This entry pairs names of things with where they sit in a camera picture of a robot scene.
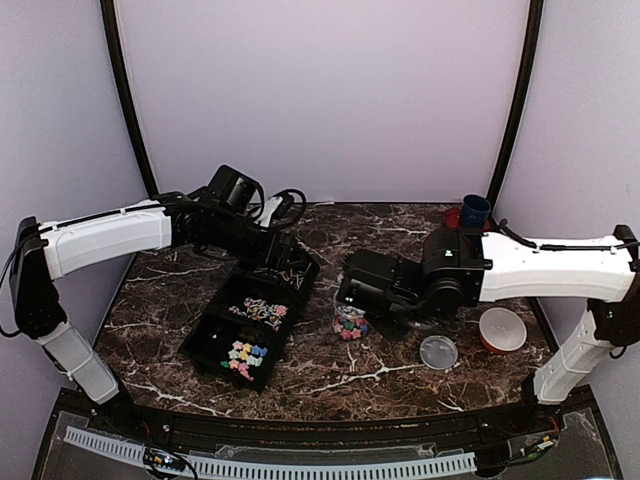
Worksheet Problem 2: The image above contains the clear plastic cup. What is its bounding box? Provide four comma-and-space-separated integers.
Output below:
332, 293, 372, 341

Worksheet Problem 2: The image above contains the black three-compartment candy tray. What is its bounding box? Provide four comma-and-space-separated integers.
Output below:
179, 250, 319, 393

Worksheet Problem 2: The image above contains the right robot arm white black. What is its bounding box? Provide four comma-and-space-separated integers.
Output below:
346, 225, 639, 434

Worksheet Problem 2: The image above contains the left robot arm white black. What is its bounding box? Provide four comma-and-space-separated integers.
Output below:
1, 183, 298, 436

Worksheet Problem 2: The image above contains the stick candies pile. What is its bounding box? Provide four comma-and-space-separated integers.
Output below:
277, 268, 308, 290

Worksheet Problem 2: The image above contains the star candies pile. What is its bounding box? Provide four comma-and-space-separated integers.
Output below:
219, 340, 270, 382

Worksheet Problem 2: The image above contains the clear plastic lid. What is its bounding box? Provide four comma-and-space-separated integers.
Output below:
419, 335, 458, 371

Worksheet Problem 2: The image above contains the swirl lollipops pile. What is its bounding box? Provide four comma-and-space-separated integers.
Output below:
228, 297, 289, 331

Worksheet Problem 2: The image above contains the orange white bowl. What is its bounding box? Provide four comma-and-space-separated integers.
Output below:
479, 307, 527, 354

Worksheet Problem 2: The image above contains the red plate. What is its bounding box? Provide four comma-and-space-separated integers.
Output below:
444, 207, 491, 233

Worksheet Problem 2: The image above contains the blue mug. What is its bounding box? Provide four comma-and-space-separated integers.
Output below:
459, 194, 492, 232

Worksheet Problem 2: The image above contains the right circuit board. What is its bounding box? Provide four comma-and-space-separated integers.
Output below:
519, 435, 558, 457

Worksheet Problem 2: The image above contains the circuit board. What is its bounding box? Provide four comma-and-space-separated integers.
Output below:
142, 448, 187, 473
519, 435, 558, 457

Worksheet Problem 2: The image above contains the left circuit board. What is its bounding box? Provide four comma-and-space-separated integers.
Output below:
142, 448, 187, 473

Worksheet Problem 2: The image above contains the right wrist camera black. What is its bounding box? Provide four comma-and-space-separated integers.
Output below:
337, 250, 397, 314

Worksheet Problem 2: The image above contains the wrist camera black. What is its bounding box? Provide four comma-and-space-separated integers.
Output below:
207, 165, 261, 213
337, 250, 397, 314

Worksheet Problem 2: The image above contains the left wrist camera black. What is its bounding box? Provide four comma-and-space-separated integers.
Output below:
207, 165, 261, 213

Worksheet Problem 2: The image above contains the black front table rail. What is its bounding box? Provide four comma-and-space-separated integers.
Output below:
89, 386, 595, 450

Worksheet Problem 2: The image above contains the white slotted cable duct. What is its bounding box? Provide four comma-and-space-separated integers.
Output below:
63, 425, 476, 479

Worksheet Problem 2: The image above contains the left black frame post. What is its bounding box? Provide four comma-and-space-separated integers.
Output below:
100, 0, 159, 197

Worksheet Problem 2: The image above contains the black frame post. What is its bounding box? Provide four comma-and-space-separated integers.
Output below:
100, 0, 159, 197
487, 0, 545, 207

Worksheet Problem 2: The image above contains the right black frame post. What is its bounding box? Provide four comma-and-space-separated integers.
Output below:
487, 0, 545, 207

